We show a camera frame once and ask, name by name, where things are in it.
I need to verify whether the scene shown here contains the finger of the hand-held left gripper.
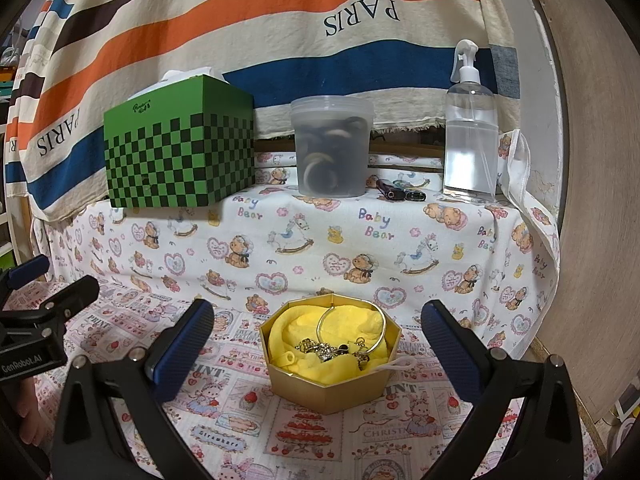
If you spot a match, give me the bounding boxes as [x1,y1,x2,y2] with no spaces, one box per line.
[0,255,51,306]
[0,275,101,333]

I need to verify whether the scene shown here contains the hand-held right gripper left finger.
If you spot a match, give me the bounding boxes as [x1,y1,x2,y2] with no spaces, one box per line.
[52,299,216,480]

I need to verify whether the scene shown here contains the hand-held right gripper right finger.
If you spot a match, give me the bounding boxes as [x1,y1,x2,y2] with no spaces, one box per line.
[421,300,586,480]

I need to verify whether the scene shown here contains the silver bangle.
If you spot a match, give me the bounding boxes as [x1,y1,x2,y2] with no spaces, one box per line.
[316,305,388,356]

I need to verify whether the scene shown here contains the pile of small jewelry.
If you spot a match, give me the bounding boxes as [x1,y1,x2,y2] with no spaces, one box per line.
[295,337,373,371]

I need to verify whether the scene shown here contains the gold octagonal box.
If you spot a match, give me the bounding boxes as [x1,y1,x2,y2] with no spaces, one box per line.
[258,295,401,416]

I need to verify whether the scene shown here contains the person's bare foot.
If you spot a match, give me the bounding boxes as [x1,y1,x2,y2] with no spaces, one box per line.
[19,392,53,447]

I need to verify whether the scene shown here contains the yellow cloth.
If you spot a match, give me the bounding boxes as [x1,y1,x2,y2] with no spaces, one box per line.
[267,305,391,375]

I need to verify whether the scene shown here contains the bear printed cloth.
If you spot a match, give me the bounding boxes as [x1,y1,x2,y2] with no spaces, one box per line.
[30,127,561,341]

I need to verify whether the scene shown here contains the green checkered tissue box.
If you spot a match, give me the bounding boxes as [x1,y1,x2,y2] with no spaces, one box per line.
[103,74,257,209]

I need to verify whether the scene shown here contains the wooden board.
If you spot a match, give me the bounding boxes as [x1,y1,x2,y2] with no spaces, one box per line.
[517,0,640,423]

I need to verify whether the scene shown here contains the clear spray bottle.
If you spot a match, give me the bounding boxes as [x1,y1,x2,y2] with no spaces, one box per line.
[443,40,500,204]

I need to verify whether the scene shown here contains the clear plastic tub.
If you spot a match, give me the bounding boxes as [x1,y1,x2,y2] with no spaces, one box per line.
[290,95,376,199]

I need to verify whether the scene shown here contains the white tissue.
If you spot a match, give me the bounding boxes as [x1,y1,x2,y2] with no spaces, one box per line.
[159,67,230,83]

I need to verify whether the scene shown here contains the striped hanging cloth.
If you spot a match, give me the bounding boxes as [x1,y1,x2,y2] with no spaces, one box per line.
[2,0,521,223]

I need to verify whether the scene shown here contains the wooden rail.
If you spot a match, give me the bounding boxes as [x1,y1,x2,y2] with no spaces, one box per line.
[255,132,446,157]

